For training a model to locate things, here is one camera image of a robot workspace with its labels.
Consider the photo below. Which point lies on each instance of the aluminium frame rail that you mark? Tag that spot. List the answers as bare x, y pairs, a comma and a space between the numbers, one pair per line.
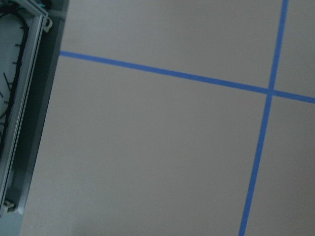
22, 23

